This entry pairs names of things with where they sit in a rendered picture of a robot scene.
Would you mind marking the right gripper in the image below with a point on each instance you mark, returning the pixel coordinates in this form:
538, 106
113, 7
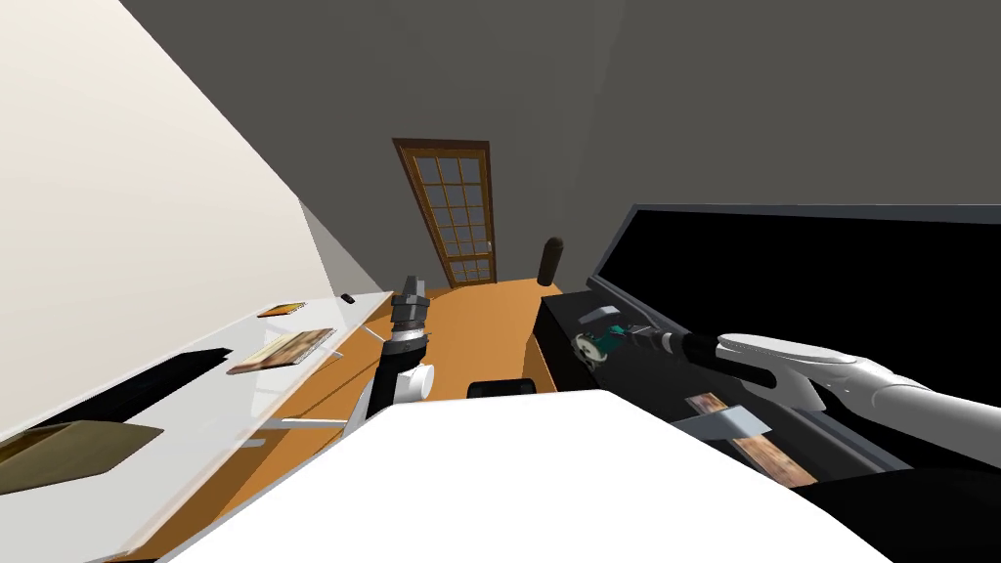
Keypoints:
643, 341

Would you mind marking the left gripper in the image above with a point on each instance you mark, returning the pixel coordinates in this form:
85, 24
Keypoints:
410, 311

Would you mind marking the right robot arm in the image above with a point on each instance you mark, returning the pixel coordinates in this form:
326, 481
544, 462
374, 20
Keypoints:
844, 375

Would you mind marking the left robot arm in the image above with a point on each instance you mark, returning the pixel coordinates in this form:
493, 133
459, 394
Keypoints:
395, 367

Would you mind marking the small grey flat block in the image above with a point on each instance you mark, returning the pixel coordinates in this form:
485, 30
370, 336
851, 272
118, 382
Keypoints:
599, 314

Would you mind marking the white and teal round object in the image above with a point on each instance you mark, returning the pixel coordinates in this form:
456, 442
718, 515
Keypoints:
590, 349

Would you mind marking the black television stand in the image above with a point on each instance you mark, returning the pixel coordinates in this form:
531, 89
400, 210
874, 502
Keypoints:
571, 344

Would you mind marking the wooden door with glass panes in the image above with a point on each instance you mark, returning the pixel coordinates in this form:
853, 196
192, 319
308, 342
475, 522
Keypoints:
456, 211

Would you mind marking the grey box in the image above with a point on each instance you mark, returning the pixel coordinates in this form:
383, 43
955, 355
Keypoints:
723, 424

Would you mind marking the black cylinder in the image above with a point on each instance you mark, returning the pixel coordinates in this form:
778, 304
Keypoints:
550, 262

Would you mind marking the orange book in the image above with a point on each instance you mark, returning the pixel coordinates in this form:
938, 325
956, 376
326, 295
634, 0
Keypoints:
281, 310

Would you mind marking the brown patterned book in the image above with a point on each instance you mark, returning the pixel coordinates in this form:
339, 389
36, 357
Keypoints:
283, 350

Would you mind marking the brown patterned strip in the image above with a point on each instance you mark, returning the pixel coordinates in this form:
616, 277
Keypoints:
770, 457

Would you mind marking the large black television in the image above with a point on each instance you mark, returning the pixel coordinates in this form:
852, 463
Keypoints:
821, 274

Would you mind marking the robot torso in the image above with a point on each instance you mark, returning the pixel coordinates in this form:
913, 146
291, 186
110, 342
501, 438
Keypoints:
500, 485

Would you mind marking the white table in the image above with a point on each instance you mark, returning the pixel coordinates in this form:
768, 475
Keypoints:
195, 391

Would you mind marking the black flat laptop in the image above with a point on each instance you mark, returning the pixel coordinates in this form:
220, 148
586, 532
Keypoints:
133, 383

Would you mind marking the olive cardboard box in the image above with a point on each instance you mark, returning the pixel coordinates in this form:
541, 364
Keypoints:
70, 453

